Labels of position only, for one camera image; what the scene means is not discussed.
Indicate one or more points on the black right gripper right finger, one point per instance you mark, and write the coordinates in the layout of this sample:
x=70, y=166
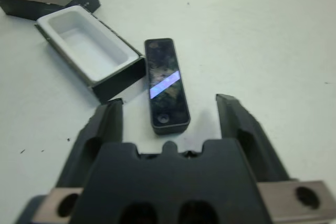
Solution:
x=252, y=140

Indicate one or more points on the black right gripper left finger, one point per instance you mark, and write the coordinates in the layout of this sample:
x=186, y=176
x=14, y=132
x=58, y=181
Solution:
x=89, y=140

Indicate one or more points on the black box with white insert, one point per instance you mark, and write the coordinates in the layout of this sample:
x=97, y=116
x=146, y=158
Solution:
x=86, y=48

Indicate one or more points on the small black phone device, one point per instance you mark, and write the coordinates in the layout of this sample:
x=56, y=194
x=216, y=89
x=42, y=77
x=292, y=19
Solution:
x=165, y=82

